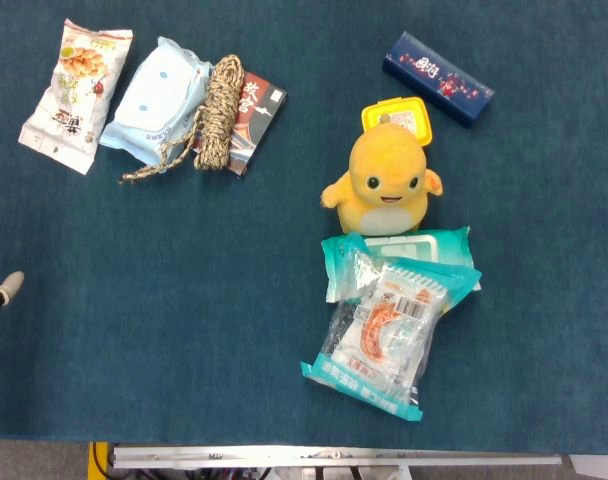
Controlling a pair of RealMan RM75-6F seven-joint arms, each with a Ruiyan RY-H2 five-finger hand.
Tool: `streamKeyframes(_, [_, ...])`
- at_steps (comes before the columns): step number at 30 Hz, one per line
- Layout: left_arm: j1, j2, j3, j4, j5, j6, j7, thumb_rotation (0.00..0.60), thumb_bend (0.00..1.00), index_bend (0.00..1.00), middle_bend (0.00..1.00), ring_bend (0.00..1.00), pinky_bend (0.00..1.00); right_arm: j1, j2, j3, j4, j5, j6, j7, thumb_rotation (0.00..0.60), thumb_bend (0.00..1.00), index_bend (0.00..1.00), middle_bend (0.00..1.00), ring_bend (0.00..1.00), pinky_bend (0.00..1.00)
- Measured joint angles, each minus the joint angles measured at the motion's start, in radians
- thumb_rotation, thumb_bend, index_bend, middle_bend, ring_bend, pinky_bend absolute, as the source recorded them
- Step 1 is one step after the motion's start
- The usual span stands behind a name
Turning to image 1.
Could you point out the aluminium frame rail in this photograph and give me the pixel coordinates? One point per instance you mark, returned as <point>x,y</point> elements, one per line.
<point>334,456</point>

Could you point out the light blue wet wipes pack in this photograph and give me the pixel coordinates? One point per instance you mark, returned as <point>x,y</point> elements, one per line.
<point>154,107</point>

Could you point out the navy blue printed box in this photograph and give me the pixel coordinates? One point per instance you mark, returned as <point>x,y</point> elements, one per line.
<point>436,77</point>

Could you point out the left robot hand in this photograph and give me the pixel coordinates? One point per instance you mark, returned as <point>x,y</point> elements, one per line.
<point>9,286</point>

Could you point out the dark red printed box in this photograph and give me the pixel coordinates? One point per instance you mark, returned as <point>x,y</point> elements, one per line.
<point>256,117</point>

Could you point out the white peanut snack bag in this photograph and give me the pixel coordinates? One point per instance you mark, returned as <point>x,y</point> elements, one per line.
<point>76,95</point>

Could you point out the teal wet wipes pack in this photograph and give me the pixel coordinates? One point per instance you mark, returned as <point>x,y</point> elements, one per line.
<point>434,250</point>

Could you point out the clear teal snack bag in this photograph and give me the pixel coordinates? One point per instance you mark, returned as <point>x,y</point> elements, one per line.
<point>379,335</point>

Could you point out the yellow lidded plastic box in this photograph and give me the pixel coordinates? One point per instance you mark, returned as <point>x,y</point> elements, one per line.
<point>401,116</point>

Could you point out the yellow plush toy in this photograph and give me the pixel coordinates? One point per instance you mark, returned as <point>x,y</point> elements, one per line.
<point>384,186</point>

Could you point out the yellow frame bracket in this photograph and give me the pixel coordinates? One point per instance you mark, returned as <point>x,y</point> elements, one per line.
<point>97,460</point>

